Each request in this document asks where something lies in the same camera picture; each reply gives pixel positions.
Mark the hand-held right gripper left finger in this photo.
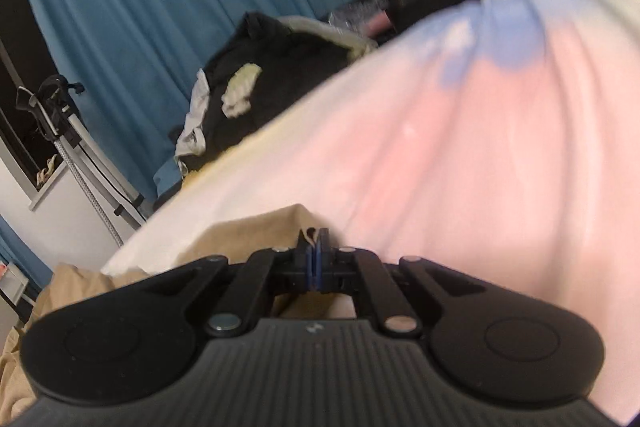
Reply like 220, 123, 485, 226
140, 229, 313, 338

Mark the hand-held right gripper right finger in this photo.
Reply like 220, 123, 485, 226
312, 228, 488, 338

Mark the tan garment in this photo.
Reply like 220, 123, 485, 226
0, 203, 361, 427

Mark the pile of dark clothes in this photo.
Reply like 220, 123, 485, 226
175, 11, 381, 172

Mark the blue cloth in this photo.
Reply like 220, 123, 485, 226
152, 157, 188, 208

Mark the white garment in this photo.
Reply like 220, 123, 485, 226
174, 68, 211, 158

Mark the pastel tie-dye blanket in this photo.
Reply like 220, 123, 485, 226
100, 0, 640, 427

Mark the cream scalloped cloth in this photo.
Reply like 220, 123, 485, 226
220, 63, 263, 118

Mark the pink cloth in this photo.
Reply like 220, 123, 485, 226
367, 12, 393, 34

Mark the clear plastic bag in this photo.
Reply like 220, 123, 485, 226
330, 2, 381, 32

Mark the beige sock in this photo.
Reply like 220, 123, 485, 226
36, 154, 62, 185

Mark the narrow blue curtain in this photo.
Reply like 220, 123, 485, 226
0, 214, 55, 293

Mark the garment steamer stand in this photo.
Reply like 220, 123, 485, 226
15, 76, 148, 248

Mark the wide blue curtain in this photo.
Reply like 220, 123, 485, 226
2, 0, 413, 202

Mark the dark window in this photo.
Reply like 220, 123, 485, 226
0, 0, 68, 210

